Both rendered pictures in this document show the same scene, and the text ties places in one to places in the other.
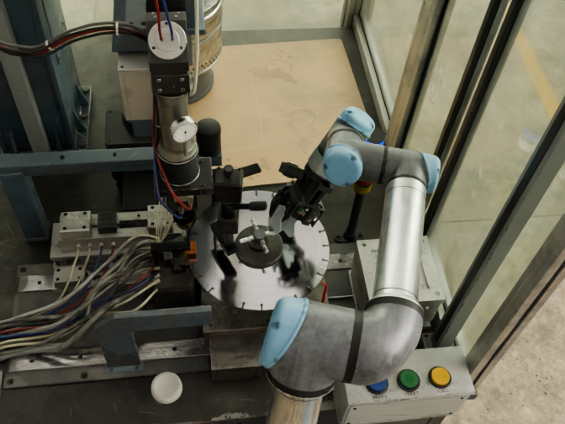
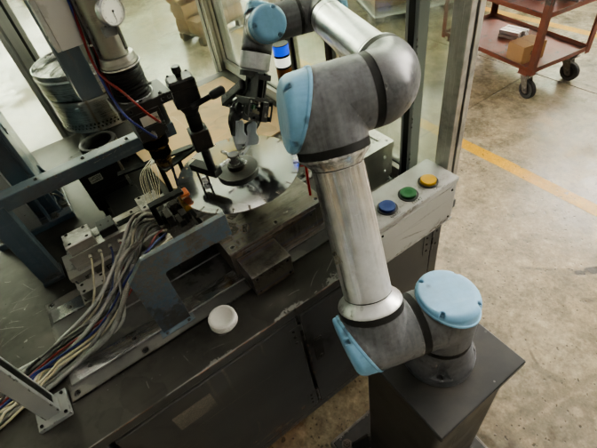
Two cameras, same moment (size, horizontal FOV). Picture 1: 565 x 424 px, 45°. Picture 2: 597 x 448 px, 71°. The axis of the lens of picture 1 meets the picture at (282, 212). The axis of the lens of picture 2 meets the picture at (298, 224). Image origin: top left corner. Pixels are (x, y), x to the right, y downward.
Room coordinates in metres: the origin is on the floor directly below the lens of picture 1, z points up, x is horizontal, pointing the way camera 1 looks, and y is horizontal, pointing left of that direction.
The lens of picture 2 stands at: (-0.05, 0.15, 1.61)
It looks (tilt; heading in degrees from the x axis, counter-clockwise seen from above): 45 degrees down; 345
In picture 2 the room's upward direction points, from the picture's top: 11 degrees counter-clockwise
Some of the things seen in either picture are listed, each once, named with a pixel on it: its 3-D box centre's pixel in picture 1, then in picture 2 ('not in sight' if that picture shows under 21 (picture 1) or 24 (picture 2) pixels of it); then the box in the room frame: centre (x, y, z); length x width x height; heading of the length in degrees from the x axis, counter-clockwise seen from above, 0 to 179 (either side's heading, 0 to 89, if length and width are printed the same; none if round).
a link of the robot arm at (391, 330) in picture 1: (399, 257); (355, 41); (0.65, -0.21, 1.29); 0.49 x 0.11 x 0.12; 174
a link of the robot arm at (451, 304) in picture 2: not in sight; (442, 311); (0.27, -0.17, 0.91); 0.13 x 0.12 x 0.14; 84
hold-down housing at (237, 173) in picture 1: (228, 199); (190, 110); (0.82, 0.11, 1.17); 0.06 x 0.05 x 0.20; 93
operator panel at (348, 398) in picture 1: (399, 387); (402, 212); (0.61, -0.31, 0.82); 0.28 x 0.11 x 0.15; 102
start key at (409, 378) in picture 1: (408, 380); (408, 195); (0.59, -0.31, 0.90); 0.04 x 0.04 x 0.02
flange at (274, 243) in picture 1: (259, 243); (236, 166); (0.86, 0.05, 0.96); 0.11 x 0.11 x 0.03
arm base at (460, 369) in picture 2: not in sight; (439, 340); (0.27, -0.18, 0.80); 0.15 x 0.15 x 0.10
